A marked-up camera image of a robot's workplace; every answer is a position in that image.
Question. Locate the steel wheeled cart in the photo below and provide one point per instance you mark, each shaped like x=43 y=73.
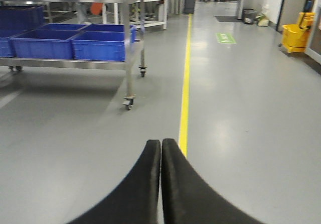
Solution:
x=133 y=49

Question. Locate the yellow mop bucket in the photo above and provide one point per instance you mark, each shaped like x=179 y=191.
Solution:
x=295 y=36

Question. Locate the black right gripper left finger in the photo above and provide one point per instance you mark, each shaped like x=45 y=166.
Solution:
x=135 y=198

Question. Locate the gray trash can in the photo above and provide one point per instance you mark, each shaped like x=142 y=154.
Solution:
x=249 y=16

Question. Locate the blue bin on cart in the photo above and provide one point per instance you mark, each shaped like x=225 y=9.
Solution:
x=99 y=45

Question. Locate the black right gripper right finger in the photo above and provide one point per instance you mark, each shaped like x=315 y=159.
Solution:
x=187 y=198

